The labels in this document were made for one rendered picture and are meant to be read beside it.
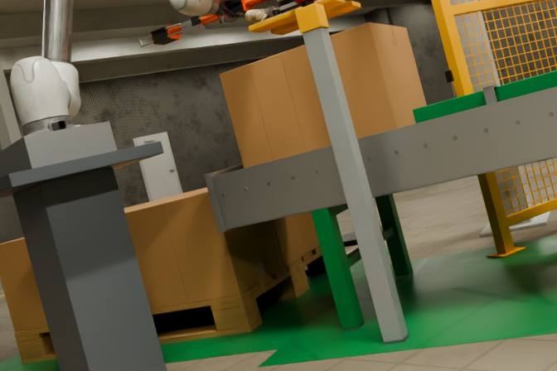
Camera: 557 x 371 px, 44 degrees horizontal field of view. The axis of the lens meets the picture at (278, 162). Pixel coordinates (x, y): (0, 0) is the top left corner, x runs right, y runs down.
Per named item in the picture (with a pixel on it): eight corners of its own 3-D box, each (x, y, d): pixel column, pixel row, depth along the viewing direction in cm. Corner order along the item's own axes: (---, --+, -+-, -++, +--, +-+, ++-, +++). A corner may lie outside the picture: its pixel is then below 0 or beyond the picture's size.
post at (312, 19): (410, 334, 204) (323, 4, 203) (404, 343, 198) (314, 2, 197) (389, 337, 207) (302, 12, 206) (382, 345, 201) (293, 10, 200)
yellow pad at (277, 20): (345, 2, 243) (341, -11, 243) (335, 0, 234) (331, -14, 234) (260, 33, 257) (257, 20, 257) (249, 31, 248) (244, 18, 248)
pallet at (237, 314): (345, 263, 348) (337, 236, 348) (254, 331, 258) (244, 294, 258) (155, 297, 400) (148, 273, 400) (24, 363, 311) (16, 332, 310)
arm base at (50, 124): (35, 135, 213) (30, 118, 213) (16, 149, 230) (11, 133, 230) (91, 125, 223) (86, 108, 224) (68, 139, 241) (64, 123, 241)
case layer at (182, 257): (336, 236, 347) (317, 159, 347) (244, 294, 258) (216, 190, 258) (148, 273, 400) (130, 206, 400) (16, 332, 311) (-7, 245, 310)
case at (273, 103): (433, 131, 260) (406, 26, 259) (401, 142, 225) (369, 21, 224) (294, 166, 288) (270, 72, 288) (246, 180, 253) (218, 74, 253)
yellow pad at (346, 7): (361, 7, 260) (358, -6, 260) (353, 5, 251) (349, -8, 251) (282, 36, 275) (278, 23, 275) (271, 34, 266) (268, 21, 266)
